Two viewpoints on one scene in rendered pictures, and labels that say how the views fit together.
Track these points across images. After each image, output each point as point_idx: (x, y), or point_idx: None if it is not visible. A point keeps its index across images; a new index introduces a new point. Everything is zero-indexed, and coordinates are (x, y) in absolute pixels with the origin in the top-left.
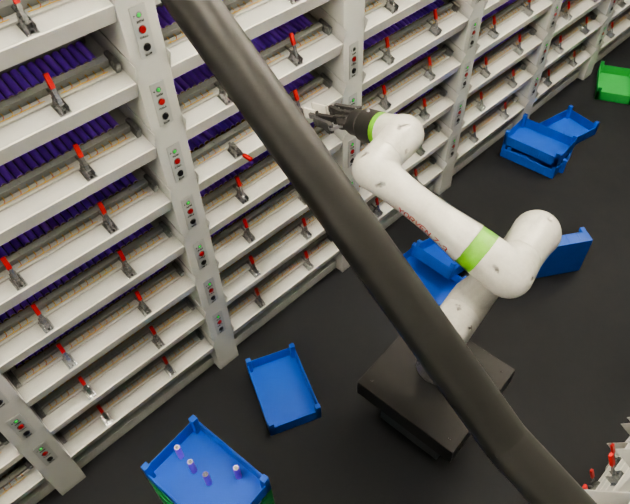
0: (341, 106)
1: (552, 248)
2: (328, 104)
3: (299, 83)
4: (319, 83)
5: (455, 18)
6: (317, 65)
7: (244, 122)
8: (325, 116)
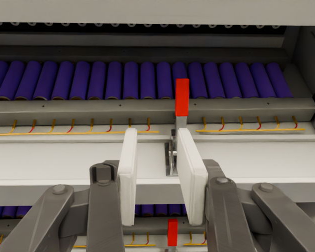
0: (284, 231)
1: None
2: (291, 180)
3: (239, 91)
4: (298, 115)
5: None
6: (292, 15)
7: (8, 103)
8: (87, 236)
